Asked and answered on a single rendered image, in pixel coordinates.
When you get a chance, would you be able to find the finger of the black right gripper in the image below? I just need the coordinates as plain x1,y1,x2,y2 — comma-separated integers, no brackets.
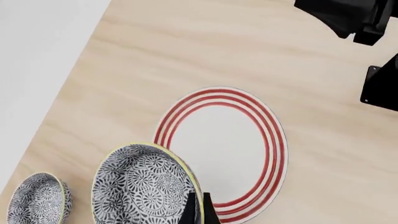
360,53,398,111
294,0,394,47

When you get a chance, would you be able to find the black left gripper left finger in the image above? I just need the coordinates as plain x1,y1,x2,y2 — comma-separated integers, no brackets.
178,190,203,224

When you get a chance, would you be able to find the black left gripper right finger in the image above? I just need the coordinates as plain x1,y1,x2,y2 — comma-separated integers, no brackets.
202,192,223,224

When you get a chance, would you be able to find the white plate with red rings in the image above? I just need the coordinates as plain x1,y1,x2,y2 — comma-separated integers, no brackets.
153,86,289,224

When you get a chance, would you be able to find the small black patterned bowl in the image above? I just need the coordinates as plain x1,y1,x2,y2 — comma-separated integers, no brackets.
7,172,73,224

